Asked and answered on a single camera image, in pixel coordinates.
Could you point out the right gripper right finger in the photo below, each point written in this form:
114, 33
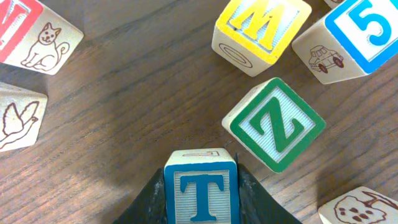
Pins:
256, 205

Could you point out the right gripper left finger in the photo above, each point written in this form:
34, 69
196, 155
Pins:
149, 206

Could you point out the blue T block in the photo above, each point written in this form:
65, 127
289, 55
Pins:
201, 186

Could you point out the green Z block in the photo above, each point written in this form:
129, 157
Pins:
274, 124

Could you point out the yellow block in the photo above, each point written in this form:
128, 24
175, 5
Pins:
253, 34
360, 206

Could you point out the red I block top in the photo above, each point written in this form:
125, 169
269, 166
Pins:
22, 112

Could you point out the yellow block top right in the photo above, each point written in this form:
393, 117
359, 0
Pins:
253, 34

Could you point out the blue 5 block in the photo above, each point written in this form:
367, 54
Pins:
353, 40

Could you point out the red N block top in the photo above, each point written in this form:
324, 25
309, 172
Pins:
34, 37

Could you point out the blue D block top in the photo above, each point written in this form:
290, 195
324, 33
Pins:
333, 3

